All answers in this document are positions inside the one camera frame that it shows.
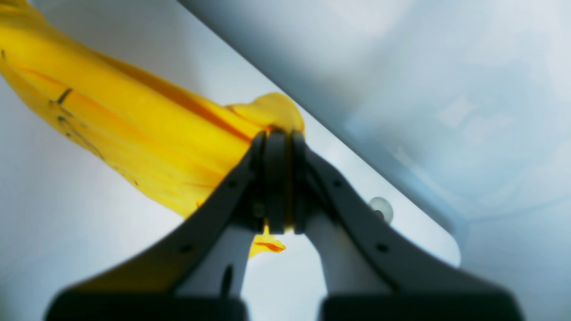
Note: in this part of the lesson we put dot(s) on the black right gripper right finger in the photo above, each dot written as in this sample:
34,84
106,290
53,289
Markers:
372,272

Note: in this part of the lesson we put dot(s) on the yellow T-shirt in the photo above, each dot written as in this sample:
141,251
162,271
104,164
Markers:
173,145

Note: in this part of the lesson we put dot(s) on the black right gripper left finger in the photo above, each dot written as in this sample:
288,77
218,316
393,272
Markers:
195,273

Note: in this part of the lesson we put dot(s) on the right table grommet hole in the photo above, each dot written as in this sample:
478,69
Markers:
383,208

